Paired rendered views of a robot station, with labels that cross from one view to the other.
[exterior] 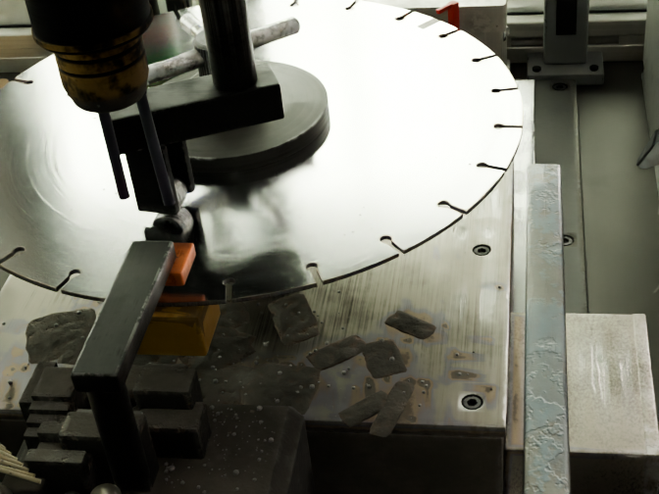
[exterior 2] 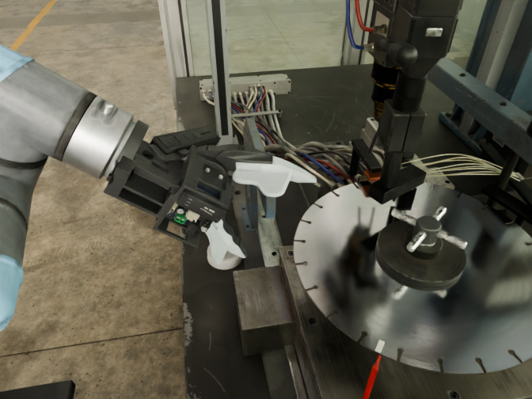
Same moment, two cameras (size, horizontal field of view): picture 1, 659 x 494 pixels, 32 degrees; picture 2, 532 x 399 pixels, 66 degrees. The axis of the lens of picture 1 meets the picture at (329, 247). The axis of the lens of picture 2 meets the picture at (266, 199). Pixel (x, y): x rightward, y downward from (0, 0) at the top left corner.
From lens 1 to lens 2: 0.90 m
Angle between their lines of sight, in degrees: 102
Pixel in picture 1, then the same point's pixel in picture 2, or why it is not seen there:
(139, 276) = (369, 157)
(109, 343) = (360, 144)
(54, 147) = (476, 229)
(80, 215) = (427, 202)
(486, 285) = (303, 301)
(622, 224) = not seen: outside the picture
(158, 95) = (408, 174)
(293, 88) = (402, 260)
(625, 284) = not seen: outside the picture
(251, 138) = (394, 229)
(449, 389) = not seen: hidden behind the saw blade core
